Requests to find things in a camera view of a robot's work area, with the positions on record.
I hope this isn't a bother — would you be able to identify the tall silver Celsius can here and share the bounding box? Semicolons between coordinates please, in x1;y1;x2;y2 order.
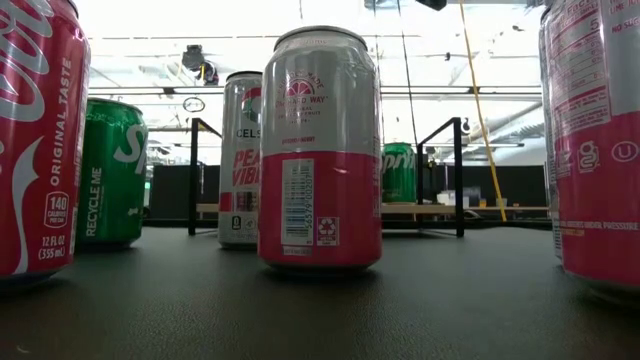
217;69;265;250

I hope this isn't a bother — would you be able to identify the red Coca-Cola can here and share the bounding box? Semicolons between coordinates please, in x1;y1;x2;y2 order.
0;0;92;281

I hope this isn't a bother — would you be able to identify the yellow extension cable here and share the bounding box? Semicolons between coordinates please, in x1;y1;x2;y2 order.
457;0;509;223

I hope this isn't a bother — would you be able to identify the black overhead camera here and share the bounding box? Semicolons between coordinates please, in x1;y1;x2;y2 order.
180;43;220;86

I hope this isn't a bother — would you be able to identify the green Sprite can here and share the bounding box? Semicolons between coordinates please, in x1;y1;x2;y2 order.
74;97;150;250
381;141;418;204

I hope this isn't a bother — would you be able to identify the pink and silver Spindrift can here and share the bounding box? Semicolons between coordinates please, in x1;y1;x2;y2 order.
538;0;640;306
257;24;384;274

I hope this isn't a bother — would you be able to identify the black table mat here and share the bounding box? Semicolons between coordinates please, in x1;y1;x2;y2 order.
0;222;640;360

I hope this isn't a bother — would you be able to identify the wooden tray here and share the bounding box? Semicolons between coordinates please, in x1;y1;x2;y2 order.
187;116;466;239

